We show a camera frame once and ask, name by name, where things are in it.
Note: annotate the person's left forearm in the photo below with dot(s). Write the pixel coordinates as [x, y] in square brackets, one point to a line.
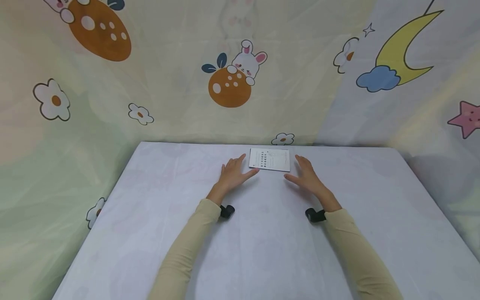
[189, 250]

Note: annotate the person's right hand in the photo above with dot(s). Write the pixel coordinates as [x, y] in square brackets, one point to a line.
[311, 179]

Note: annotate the black wrist band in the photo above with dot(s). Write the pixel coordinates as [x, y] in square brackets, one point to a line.
[226, 211]
[315, 215]

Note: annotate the person's right forearm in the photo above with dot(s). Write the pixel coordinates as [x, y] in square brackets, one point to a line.
[360, 250]

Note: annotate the white printed paper card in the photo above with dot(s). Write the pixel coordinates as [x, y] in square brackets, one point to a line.
[270, 159]

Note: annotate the person's left hand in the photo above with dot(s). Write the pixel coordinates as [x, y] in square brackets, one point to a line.
[230, 178]

